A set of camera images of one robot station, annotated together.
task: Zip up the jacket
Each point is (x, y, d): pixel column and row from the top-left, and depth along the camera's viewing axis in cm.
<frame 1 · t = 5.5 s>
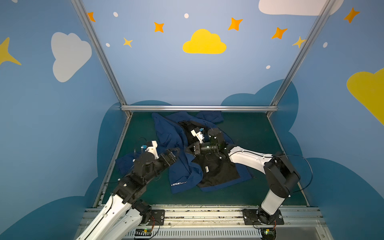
left hand: (174, 151, 70), fingers open
right hand: (185, 149, 78), fingers closed
blue jacket with black lining: (205, 160, 85), point 13 cm above the table

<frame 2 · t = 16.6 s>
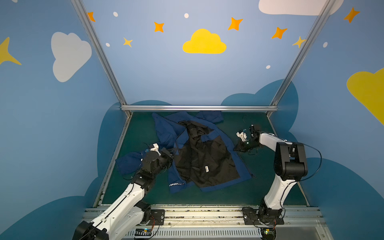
left hand: (177, 147, 78), fingers closed
right hand: (235, 148, 98), fingers closed
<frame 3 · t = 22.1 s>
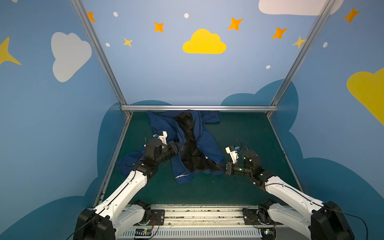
left hand: (182, 142, 78), fingers closed
right hand: (218, 163, 79), fingers closed
blue jacket with black lining: (198, 150, 98), point 5 cm above the table

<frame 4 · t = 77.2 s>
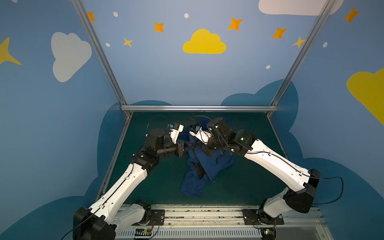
left hand: (192, 143, 71), fingers closed
right hand: (201, 140, 72), fingers closed
blue jacket with black lining: (201, 166, 78), point 17 cm above the table

